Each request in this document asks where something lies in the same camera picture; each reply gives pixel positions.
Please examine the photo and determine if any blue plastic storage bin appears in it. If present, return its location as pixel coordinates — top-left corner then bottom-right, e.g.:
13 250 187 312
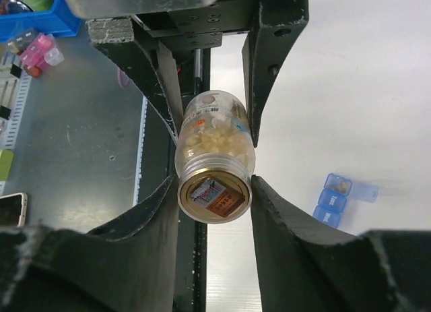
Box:
1 0 81 42

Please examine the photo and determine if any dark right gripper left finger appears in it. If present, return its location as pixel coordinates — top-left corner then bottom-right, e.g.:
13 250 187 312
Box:
1 176 178 311

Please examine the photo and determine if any white slotted cable duct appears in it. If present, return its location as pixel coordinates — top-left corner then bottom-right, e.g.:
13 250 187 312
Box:
1 72 32 150

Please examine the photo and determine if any pink pill organizer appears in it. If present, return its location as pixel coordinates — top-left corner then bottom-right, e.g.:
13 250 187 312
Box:
6 28 65 77

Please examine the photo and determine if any yellow green box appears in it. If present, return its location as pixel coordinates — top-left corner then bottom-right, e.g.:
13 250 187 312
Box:
0 149 13 182

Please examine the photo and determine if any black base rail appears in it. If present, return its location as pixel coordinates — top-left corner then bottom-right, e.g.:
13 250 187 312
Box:
134 102 207 311

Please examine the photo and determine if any black binder clip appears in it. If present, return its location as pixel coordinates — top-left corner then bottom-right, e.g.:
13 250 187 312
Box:
0 105 11 120

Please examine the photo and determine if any smartphone with light case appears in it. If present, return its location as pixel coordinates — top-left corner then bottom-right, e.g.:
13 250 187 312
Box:
0 193 28 226

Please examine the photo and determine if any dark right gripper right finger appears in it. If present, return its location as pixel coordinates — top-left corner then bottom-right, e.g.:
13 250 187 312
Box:
251 176 430 311

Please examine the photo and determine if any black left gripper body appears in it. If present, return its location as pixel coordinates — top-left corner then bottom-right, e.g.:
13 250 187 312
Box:
134 0 257 49

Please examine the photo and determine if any blue weekly pill organizer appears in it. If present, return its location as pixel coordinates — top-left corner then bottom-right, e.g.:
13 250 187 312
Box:
312 173 380 228

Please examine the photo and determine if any amber pill bottle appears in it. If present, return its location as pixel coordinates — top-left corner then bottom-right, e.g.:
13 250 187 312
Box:
174 90 256 175

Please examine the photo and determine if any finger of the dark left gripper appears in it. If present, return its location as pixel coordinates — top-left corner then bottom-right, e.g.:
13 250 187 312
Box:
87 17 183 143
242 0 309 147

